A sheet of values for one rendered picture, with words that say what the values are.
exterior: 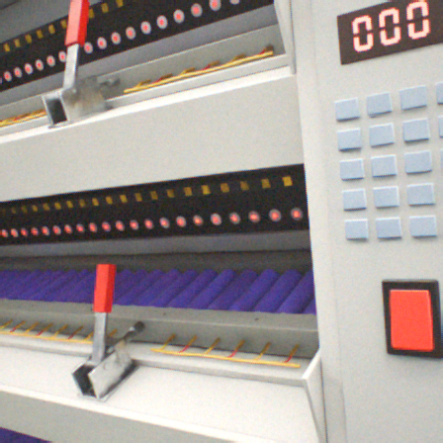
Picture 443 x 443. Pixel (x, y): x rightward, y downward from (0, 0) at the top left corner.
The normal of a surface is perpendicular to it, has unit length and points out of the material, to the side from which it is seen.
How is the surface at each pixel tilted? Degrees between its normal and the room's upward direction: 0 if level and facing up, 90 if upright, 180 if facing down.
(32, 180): 109
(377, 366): 90
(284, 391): 19
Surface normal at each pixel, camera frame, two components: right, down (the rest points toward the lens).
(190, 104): -0.50, 0.41
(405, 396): -0.56, 0.10
